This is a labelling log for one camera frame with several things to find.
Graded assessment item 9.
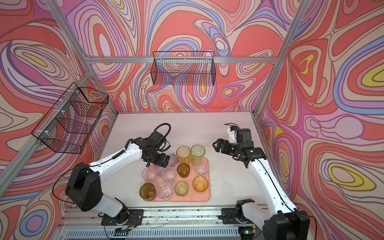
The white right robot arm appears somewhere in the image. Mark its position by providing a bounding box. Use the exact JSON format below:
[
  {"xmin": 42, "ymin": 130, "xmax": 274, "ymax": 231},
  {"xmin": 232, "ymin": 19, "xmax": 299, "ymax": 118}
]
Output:
[{"xmin": 213, "ymin": 124, "xmax": 311, "ymax": 240}]

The clear glass small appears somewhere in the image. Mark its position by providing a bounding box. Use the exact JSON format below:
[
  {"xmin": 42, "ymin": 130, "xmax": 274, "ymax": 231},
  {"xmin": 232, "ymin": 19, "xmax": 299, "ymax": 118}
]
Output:
[{"xmin": 195, "ymin": 158, "xmax": 210, "ymax": 176}]

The small dark amber glass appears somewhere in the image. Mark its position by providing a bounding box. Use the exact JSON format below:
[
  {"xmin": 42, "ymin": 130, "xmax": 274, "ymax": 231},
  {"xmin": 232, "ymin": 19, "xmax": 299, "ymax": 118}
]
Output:
[{"xmin": 177, "ymin": 163, "xmax": 191, "ymax": 178}]

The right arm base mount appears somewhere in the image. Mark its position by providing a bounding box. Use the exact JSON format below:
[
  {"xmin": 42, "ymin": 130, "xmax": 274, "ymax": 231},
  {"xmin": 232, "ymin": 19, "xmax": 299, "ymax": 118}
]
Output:
[{"xmin": 218, "ymin": 199, "xmax": 255, "ymax": 225}]

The black wire basket left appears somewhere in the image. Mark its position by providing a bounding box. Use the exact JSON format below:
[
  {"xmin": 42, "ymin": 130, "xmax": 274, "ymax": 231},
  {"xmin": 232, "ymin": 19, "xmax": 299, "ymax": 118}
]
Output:
[{"xmin": 32, "ymin": 83, "xmax": 109, "ymax": 154}]

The green glass tumbler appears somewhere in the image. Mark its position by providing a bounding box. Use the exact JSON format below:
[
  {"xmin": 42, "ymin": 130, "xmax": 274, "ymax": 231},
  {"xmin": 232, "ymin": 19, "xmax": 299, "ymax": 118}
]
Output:
[{"xmin": 175, "ymin": 181, "xmax": 189, "ymax": 197}]

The dark olive dotted glass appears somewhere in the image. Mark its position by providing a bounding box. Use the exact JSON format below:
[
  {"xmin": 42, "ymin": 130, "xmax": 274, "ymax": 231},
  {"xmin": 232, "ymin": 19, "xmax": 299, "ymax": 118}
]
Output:
[{"xmin": 139, "ymin": 183, "xmax": 156, "ymax": 201}]

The blue textured tall glass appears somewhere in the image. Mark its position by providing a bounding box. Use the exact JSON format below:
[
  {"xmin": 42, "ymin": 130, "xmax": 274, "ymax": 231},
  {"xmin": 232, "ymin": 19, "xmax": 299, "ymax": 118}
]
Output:
[{"xmin": 168, "ymin": 154, "xmax": 179, "ymax": 168}]

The yellow tall glass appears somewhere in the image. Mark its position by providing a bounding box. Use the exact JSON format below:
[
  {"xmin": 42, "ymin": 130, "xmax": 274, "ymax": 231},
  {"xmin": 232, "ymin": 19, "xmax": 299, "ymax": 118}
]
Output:
[{"xmin": 176, "ymin": 146, "xmax": 191, "ymax": 164}]

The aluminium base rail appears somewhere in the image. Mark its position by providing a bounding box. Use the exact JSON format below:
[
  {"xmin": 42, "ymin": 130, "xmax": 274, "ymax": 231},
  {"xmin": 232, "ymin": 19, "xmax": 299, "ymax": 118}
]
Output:
[{"xmin": 56, "ymin": 205, "xmax": 307, "ymax": 240}]

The black wire basket back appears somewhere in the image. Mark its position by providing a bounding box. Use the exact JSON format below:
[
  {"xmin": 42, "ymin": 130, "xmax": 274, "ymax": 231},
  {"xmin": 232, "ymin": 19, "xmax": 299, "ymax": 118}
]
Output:
[{"xmin": 151, "ymin": 51, "xmax": 216, "ymax": 86}]

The black wire basket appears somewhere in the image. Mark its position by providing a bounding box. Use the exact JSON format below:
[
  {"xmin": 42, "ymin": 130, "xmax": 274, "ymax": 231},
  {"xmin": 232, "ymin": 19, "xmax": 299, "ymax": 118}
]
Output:
[
  {"xmin": 32, "ymin": 83, "xmax": 109, "ymax": 154},
  {"xmin": 151, "ymin": 51, "xmax": 216, "ymax": 86}
]

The pink plastic tray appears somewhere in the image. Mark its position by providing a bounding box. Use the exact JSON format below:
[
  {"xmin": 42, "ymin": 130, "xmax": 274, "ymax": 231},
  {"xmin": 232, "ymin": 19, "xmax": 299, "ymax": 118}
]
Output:
[{"xmin": 153, "ymin": 163, "xmax": 211, "ymax": 203}]

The yellow-green tall glass back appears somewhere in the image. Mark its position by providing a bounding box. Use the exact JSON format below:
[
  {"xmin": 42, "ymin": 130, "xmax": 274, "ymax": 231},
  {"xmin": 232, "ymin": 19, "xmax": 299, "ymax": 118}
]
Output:
[{"xmin": 191, "ymin": 145, "xmax": 206, "ymax": 166}]

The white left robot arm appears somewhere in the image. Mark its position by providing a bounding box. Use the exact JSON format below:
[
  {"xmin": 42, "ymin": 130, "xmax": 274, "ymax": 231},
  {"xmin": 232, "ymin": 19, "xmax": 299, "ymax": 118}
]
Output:
[{"xmin": 65, "ymin": 131, "xmax": 170, "ymax": 219}]

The clear faceted glass tumbler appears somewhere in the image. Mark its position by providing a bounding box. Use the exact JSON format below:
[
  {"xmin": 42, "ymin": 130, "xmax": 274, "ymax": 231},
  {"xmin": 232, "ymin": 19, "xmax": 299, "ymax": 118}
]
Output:
[{"xmin": 142, "ymin": 166, "xmax": 159, "ymax": 184}]

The clear glass tumbler front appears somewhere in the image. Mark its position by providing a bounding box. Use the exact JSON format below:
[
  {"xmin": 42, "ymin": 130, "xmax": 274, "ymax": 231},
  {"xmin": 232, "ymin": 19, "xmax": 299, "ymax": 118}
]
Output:
[{"xmin": 158, "ymin": 183, "xmax": 174, "ymax": 201}]

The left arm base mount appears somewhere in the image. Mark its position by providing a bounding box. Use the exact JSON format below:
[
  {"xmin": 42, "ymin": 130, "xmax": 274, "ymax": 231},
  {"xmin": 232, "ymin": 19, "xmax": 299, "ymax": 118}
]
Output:
[{"xmin": 101, "ymin": 199, "xmax": 144, "ymax": 227}]

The amber glass tumbler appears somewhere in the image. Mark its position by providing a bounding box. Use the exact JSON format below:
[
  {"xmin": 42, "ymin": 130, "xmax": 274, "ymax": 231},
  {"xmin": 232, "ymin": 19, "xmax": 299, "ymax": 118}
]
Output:
[{"xmin": 193, "ymin": 176, "xmax": 209, "ymax": 193}]

